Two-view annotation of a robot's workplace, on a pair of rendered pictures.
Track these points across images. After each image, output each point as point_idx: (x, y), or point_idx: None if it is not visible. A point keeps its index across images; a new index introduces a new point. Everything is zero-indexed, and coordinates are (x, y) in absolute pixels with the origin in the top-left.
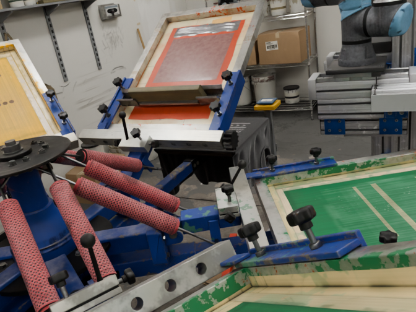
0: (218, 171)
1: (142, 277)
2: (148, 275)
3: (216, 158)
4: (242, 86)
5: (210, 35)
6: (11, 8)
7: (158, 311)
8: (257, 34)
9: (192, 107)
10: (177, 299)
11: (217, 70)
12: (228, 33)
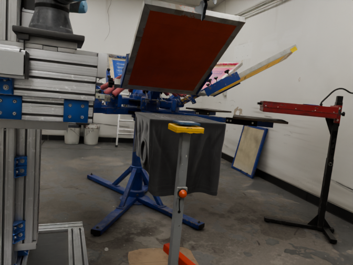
0: (205, 180)
1: (232, 241)
2: (231, 243)
3: (206, 165)
4: (126, 65)
5: (180, 34)
6: None
7: (189, 230)
8: (136, 31)
9: (151, 77)
10: (187, 237)
11: (151, 58)
12: (164, 32)
